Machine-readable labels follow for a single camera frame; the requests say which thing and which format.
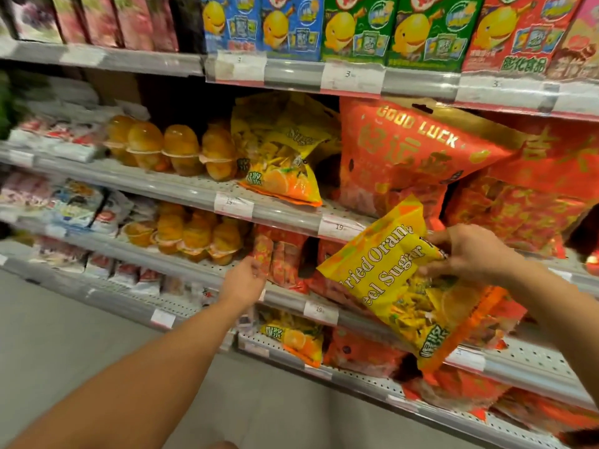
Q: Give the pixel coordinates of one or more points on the person's right hand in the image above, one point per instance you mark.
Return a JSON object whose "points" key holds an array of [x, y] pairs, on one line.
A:
{"points": [[472, 254]]}

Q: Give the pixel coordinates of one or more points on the person's left hand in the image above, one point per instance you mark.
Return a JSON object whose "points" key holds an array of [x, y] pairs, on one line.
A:
{"points": [[241, 285]]}

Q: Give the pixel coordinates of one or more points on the person's left fingers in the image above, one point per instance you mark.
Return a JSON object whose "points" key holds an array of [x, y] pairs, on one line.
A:
{"points": [[257, 275]]}

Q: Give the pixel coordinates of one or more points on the person's right thumb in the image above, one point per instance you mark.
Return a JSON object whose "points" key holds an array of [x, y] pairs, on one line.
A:
{"points": [[433, 271]]}

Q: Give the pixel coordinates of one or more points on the yellow dried orange candy bag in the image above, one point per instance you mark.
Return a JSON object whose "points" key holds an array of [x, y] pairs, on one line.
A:
{"points": [[397, 285], [280, 149], [295, 341]]}

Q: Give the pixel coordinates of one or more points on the person's left forearm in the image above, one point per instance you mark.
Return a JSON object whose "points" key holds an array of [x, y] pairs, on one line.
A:
{"points": [[140, 383]]}

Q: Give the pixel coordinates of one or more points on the person's right forearm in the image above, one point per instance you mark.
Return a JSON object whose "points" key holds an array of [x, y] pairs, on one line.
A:
{"points": [[561, 313]]}

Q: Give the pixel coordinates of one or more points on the small red candy bag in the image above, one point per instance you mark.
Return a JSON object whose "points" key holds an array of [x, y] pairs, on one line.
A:
{"points": [[547, 413], [280, 257], [332, 285], [496, 322], [456, 390], [362, 353]]}

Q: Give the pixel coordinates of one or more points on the grey metal shelf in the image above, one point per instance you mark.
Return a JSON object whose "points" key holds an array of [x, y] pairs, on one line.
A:
{"points": [[178, 186], [196, 271], [290, 74], [117, 303]]}

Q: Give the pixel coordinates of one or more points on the white price tag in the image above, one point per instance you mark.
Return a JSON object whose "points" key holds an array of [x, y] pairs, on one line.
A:
{"points": [[241, 66], [234, 205], [163, 318], [352, 78], [339, 228], [465, 360], [320, 313], [505, 91]]}

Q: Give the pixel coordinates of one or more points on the cluster of orange jelly tubs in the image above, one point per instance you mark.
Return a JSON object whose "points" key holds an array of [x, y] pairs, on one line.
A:
{"points": [[192, 233]]}

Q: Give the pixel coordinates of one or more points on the large red gold candy bag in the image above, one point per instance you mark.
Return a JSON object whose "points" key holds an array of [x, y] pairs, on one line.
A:
{"points": [[538, 196], [402, 154]]}

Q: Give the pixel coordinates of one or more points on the orange fruit jelly cup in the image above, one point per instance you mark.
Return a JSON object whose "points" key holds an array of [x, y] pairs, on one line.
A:
{"points": [[146, 144], [116, 135], [182, 149], [219, 151]]}

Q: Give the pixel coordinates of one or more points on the row of white red pouches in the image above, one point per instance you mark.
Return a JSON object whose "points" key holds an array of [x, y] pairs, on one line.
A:
{"points": [[103, 266]]}

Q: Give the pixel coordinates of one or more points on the stack of white blue packets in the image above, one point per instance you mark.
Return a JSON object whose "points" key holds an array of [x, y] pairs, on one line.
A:
{"points": [[65, 203]]}

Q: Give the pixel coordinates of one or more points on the green snack box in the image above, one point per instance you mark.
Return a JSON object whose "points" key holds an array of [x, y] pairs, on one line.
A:
{"points": [[430, 32], [358, 27]]}

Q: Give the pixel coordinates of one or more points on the stack of white red packets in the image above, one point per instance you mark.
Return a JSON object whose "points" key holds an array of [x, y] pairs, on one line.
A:
{"points": [[61, 121]]}

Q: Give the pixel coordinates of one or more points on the red snack box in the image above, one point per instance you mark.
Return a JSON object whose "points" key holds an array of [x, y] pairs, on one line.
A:
{"points": [[514, 32]]}

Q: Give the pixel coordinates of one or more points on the blue snack box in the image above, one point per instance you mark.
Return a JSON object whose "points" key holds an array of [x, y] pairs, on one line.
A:
{"points": [[229, 20], [290, 25]]}

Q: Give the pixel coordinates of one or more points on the pink snack box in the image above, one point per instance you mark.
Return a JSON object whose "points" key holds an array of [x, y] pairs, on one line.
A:
{"points": [[578, 46]]}

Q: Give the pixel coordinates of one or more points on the row of pink snack packets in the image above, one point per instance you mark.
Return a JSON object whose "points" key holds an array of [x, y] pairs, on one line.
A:
{"points": [[93, 18]]}

